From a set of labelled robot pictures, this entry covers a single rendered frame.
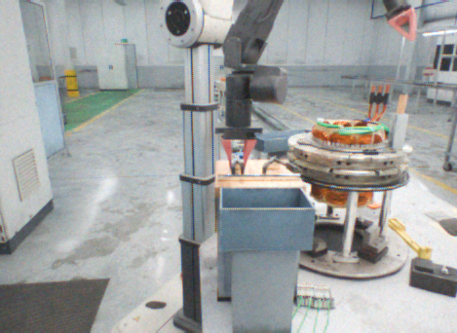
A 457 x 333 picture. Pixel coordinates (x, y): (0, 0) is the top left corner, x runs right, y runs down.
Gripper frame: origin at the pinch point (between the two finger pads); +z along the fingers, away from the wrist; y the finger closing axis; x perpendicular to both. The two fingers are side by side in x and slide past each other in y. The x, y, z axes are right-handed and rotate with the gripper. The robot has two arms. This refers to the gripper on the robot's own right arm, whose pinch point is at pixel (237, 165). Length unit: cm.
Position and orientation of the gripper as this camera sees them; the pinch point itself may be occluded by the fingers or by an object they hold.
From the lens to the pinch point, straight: 75.7
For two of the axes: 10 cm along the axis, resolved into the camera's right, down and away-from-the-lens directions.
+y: 10.0, 0.0, 0.3
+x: -0.3, -3.1, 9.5
